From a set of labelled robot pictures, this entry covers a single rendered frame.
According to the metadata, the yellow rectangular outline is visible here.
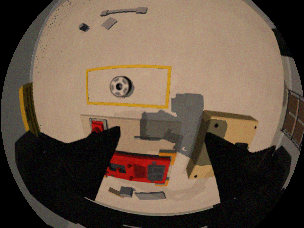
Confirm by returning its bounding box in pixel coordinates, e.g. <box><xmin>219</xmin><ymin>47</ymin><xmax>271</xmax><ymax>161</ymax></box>
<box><xmin>85</xmin><ymin>65</ymin><xmax>172</xmax><ymax>109</ymax></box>

